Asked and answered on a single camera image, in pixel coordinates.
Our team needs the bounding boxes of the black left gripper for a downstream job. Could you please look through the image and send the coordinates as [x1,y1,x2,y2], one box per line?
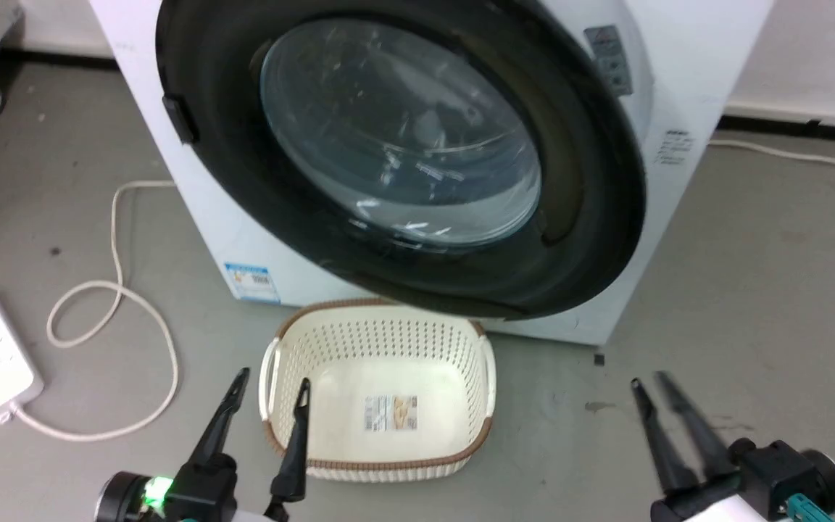
[94,367,312,522]

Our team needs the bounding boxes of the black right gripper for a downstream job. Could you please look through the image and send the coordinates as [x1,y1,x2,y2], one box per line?
[631,371,835,522]

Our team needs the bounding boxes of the white front-load washing machine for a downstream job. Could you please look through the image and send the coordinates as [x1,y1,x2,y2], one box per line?
[89,0,776,347]

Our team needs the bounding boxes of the round black washing machine door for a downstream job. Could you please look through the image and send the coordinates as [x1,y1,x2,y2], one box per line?
[154,0,647,321]

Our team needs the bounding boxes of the black door latch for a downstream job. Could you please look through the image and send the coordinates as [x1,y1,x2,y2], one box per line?
[162,94,200,145]

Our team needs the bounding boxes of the grey door hinge plate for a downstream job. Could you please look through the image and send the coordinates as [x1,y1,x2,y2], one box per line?
[583,25,635,97]

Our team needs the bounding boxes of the basket product label sticker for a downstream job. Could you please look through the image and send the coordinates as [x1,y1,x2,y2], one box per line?
[365,394,418,432]

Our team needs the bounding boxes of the cream perforated laundry basket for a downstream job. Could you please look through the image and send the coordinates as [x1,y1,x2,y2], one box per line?
[259,297,497,483]

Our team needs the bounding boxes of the blue energy label sticker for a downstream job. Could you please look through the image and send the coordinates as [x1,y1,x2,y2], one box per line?
[224,262,281,305]

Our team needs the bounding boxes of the white power strip cable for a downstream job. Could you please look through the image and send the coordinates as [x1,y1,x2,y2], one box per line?
[10,180,180,443]

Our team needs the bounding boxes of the thin white floor cable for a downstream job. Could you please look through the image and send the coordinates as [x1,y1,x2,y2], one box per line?
[707,138,835,170]

